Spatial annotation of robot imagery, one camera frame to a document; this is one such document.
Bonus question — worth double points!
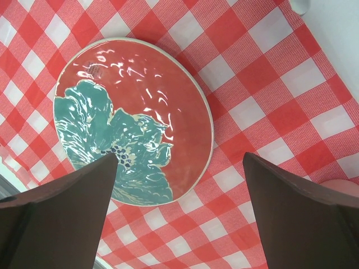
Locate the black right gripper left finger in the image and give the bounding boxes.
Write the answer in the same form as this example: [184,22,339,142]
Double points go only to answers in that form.
[1,154,118,268]

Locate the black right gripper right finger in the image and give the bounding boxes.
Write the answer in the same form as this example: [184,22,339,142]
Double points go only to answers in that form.
[243,152,358,268]

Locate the salmon pink plastic cup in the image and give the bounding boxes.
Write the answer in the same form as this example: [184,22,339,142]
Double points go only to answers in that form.
[320,179,359,197]

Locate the red white checkered cloth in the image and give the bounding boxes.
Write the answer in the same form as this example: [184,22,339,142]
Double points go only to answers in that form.
[1,1,358,268]

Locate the red teal ceramic plate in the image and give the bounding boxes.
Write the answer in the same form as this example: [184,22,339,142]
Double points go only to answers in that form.
[53,38,214,207]

